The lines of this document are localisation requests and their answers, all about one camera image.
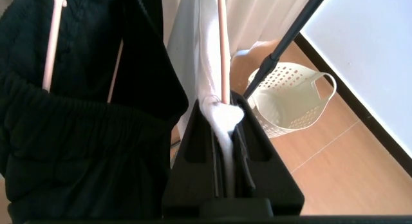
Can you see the pink clothes hanger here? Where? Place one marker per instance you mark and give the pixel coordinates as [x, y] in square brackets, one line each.
[51, 50]
[223, 47]

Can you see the black shorts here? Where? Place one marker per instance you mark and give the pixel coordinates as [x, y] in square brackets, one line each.
[80, 137]

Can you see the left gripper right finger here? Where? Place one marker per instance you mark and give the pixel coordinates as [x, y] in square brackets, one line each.
[270, 182]

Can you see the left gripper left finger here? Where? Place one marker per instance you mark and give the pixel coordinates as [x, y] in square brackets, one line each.
[193, 179]

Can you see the white laundry basket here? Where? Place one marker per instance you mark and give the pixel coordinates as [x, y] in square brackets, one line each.
[296, 98]

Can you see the white garment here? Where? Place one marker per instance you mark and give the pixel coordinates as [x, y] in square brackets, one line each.
[199, 56]

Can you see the beige curtain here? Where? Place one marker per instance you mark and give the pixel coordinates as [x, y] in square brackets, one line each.
[251, 18]

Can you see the black clothes rack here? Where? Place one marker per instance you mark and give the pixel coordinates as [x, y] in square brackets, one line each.
[283, 47]

